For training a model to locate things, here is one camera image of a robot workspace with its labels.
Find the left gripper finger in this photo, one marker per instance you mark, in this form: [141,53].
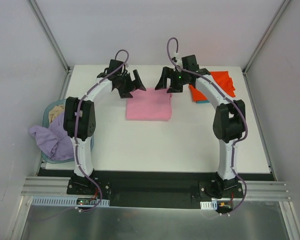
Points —
[137,82]
[125,95]

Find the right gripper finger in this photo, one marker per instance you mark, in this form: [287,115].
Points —
[175,90]
[165,75]

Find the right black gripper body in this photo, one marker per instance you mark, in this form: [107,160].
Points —
[171,81]

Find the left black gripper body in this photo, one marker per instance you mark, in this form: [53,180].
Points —
[129,85]

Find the pink t shirt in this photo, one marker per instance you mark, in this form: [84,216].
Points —
[149,105]

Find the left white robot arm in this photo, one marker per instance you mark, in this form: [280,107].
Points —
[80,119]

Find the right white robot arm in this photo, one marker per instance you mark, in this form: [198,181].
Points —
[229,122]

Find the folded teal t shirt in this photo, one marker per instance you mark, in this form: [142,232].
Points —
[202,102]

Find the folded orange t shirt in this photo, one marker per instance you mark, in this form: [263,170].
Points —
[222,78]

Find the beige t shirt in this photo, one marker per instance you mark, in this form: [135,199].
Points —
[55,112]

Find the teal plastic basket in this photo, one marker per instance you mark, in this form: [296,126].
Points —
[46,124]

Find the lavender t shirt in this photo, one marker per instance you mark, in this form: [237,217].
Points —
[53,141]

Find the left aluminium frame post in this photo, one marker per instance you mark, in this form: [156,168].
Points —
[48,33]

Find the aluminium frame post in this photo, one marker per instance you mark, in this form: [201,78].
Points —
[267,33]
[48,33]

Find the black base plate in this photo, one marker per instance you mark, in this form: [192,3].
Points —
[166,190]

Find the right white cable duct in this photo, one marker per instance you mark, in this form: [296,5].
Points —
[209,205]

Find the white cable duct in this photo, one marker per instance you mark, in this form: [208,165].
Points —
[209,205]
[55,201]

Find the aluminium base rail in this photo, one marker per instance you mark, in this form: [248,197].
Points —
[256,190]

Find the right aluminium frame post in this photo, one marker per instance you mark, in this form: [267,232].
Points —
[267,33]

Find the left white cable duct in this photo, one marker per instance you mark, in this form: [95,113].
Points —
[55,201]

